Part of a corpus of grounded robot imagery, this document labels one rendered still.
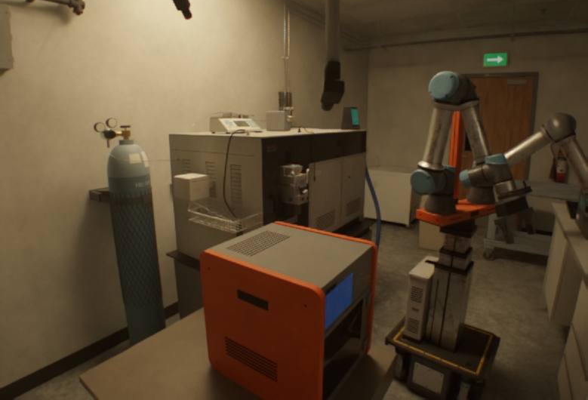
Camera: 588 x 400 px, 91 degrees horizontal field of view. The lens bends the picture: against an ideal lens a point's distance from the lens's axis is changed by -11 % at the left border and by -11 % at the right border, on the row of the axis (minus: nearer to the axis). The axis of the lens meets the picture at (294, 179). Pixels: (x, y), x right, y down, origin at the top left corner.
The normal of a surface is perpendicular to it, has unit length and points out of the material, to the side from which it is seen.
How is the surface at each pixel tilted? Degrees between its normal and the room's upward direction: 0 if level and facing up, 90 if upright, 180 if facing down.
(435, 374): 90
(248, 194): 90
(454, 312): 90
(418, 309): 90
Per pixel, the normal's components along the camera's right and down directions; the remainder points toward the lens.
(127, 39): 0.82, 0.11
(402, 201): -0.57, 0.15
